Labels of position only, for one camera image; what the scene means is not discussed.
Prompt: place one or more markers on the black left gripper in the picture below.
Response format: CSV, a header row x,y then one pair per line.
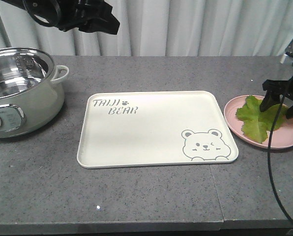
x,y
88,16

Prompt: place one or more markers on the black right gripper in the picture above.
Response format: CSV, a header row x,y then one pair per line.
x,y
275,88

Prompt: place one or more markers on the pink round plate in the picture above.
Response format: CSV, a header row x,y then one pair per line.
x,y
282,137

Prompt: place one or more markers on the green lettuce leaf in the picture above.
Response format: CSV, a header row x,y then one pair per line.
x,y
257,124

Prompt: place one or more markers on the cream bear serving tray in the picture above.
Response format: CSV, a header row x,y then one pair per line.
x,y
129,129

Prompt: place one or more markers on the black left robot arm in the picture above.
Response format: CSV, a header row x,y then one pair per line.
x,y
45,12

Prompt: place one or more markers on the grey pleated curtain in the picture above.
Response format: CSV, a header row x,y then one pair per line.
x,y
164,28

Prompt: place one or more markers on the pale green electric cooking pot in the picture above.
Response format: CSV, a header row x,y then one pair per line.
x,y
31,92

